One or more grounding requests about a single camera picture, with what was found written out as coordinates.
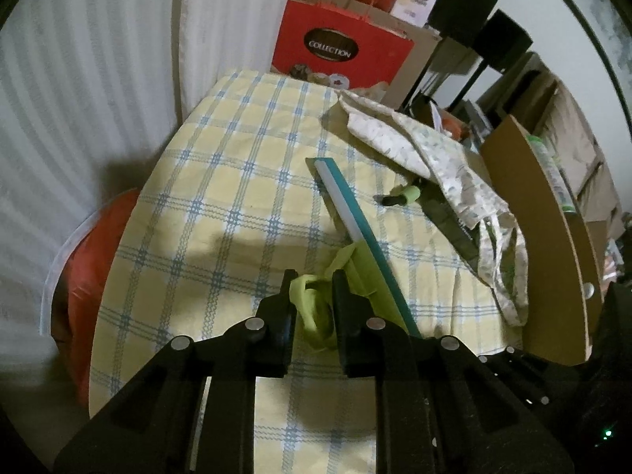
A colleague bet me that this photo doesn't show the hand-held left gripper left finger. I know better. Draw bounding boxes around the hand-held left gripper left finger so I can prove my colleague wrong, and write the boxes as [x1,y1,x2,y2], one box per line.
[53,269,299,474]

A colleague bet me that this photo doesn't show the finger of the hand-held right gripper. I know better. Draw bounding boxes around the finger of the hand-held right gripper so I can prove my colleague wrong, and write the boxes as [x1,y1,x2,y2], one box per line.
[476,346,583,408]

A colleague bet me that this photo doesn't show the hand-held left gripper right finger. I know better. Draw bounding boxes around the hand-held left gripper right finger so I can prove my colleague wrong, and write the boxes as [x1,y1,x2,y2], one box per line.
[331,269,576,474]

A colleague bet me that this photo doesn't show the patterned cloth bag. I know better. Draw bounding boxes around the patterned cloth bag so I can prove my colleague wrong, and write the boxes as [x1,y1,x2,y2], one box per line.
[338,89,529,327]

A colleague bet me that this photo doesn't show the green tin can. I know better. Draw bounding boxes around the green tin can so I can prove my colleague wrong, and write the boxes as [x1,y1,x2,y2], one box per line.
[526,133,578,215]

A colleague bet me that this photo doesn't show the small green black tool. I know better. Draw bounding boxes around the small green black tool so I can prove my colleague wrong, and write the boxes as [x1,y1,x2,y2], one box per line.
[380,184,425,207]

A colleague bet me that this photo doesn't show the red sack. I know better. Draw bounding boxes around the red sack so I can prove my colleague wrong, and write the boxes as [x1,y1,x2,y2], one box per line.
[52,188,141,410]

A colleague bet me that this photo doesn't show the brown sofa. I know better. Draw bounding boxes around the brown sofa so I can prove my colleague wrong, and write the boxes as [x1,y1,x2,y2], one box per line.
[484,52,632,238]

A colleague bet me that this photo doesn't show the large brown cushion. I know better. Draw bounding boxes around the large brown cushion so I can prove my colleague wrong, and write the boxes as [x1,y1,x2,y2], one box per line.
[538,81,606,198]

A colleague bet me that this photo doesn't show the large brown cardboard box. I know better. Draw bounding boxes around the large brown cardboard box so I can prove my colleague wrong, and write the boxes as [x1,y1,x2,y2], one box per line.
[365,7,475,109]

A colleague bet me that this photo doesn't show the red gift bag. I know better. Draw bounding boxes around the red gift bag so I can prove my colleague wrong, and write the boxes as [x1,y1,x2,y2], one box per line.
[271,0,416,104]

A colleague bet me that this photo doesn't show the black speaker on stand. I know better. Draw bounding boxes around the black speaker on stand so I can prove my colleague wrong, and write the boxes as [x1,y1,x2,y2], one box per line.
[405,0,499,109]
[451,10,534,109]

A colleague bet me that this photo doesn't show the framed ink painting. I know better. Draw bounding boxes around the framed ink painting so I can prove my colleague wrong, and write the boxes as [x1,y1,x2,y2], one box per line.
[558,0,632,134]

